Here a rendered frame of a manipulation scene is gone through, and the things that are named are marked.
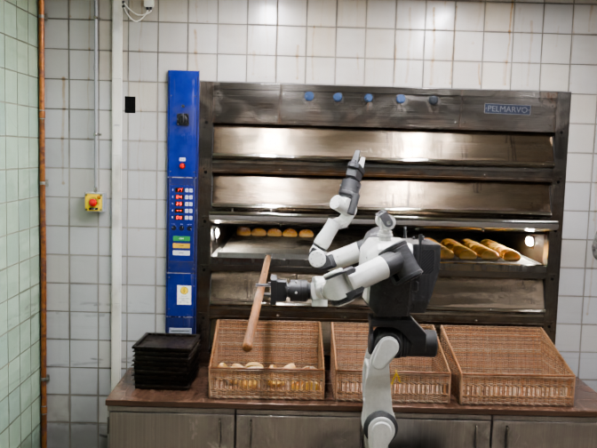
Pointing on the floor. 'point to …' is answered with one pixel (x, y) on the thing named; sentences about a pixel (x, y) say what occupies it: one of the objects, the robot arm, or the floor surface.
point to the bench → (335, 421)
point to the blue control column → (175, 147)
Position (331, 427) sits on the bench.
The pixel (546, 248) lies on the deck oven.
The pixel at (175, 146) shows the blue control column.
